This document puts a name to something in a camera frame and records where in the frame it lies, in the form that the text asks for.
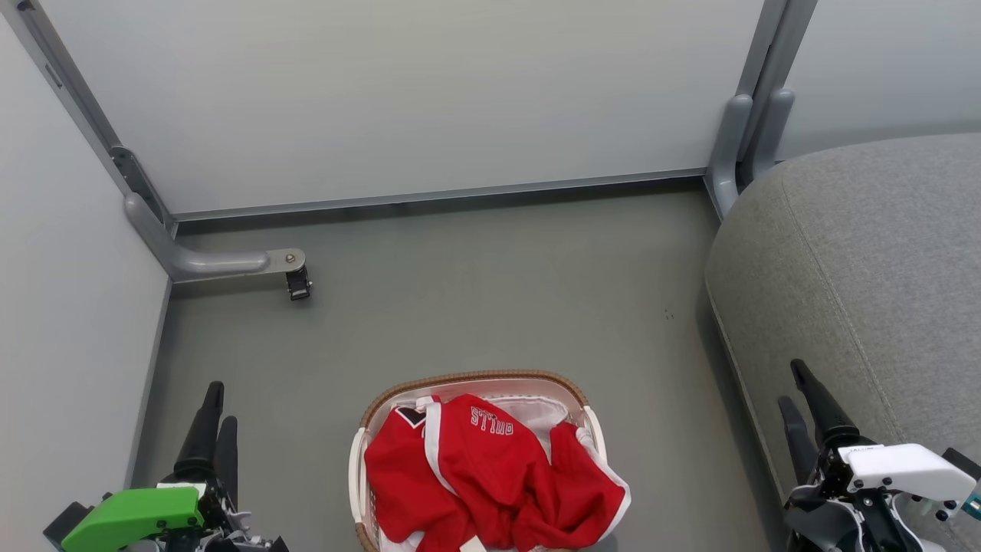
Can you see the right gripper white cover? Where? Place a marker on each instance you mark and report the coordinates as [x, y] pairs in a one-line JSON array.
[[904, 468]]

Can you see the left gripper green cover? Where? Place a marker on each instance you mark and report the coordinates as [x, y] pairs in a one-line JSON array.
[[130, 514]]

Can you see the red garment with black trim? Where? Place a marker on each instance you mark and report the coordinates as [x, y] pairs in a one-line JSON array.
[[398, 475]]

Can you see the red Bulls print garment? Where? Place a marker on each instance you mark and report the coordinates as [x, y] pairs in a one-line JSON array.
[[521, 468]]

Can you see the grey upholstered seat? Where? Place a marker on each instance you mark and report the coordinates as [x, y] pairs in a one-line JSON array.
[[858, 268]]

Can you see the white woven-rim laundry basket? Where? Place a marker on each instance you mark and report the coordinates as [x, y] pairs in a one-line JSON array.
[[360, 452]]

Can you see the black caster wheel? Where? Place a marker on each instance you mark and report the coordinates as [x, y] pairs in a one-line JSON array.
[[299, 285]]

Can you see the long grey partition foot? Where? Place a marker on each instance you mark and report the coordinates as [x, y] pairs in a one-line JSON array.
[[207, 262]]

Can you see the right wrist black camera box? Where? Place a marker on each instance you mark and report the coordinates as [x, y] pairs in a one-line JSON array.
[[964, 462]]

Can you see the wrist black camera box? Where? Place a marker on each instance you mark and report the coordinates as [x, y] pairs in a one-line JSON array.
[[67, 525], [964, 462]]

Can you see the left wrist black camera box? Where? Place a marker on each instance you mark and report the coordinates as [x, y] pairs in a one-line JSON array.
[[67, 525]]

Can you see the dark metal bracket plate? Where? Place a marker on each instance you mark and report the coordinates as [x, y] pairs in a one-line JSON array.
[[138, 180]]

